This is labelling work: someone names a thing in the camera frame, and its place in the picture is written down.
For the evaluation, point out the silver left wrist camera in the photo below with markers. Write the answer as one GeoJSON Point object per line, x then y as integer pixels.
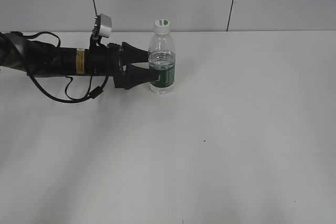
{"type": "Point", "coordinates": [102, 26]}

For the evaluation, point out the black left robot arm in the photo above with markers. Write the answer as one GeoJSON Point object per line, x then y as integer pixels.
{"type": "Point", "coordinates": [44, 60]}

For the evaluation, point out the clear green-label water bottle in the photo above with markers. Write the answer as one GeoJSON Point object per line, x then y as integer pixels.
{"type": "Point", "coordinates": [162, 59]}

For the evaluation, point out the white green bottle cap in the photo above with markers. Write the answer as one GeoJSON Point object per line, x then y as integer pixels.
{"type": "Point", "coordinates": [162, 26]}

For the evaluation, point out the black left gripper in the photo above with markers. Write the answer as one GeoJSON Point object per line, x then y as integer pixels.
{"type": "Point", "coordinates": [114, 60]}

